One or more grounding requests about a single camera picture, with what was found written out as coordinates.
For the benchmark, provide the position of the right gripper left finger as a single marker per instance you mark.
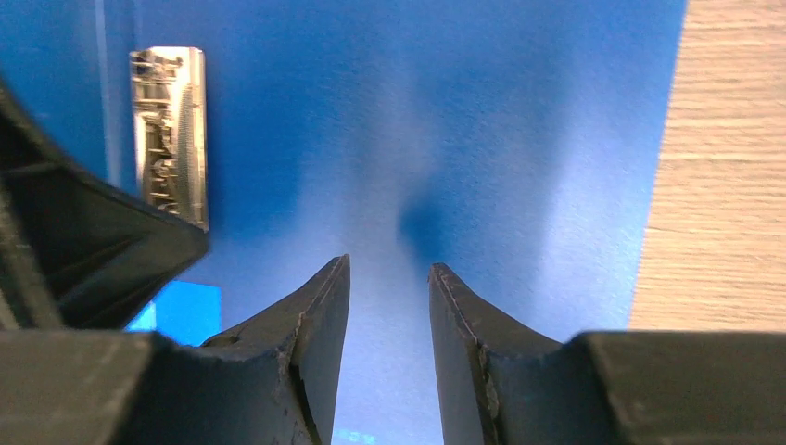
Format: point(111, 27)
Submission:
point(269, 380)

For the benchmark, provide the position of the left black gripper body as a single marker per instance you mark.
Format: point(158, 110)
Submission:
point(77, 252)

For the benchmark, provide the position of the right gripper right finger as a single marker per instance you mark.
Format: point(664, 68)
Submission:
point(500, 382)

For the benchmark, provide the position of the blue plastic folder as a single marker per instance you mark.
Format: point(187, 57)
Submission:
point(515, 141)

